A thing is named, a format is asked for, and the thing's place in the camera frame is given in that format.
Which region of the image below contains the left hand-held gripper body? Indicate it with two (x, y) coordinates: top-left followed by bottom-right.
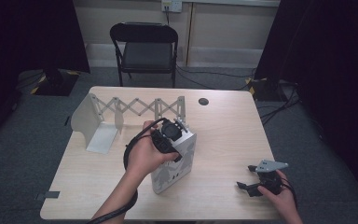
(150, 118), (189, 163)

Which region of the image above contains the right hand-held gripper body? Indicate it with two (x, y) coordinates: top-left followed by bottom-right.
(255, 159), (290, 196)

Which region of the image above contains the white book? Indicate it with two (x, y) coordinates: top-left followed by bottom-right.
(150, 129), (198, 195)

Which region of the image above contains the white expandable book stand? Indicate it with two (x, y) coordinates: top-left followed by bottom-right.
(70, 92), (187, 155)

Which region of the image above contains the person's right hand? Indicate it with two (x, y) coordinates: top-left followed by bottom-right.
(257, 169), (298, 217)

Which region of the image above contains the person's left hand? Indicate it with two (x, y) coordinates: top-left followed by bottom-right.
(126, 119), (180, 182)

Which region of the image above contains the black folding chair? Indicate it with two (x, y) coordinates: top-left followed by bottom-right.
(109, 21), (180, 89)

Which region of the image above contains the black stand base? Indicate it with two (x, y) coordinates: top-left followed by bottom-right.
(16, 68), (81, 97)
(245, 77), (294, 103)

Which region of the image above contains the black curtain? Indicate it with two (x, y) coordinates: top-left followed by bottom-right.
(254, 0), (358, 202)
(0, 0), (91, 146)

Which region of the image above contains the grey tape strip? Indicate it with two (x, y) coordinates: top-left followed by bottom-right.
(34, 190), (61, 202)

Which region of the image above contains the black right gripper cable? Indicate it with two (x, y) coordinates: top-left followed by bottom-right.
(279, 174), (299, 210)

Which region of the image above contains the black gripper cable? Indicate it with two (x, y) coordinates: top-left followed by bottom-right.
(279, 174), (299, 210)
(86, 117), (170, 224)

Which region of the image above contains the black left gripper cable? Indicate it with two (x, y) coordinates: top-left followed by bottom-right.
(86, 117), (170, 224)

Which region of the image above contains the bundle of black floor cables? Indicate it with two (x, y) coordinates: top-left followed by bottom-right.
(258, 79), (303, 126)

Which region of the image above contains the black floor cable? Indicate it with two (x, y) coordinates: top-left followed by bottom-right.
(175, 63), (256, 91)

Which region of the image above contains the black socket power cable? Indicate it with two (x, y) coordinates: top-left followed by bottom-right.
(163, 5), (172, 26)

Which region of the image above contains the white wall socket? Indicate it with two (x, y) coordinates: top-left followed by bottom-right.
(160, 0), (184, 14)

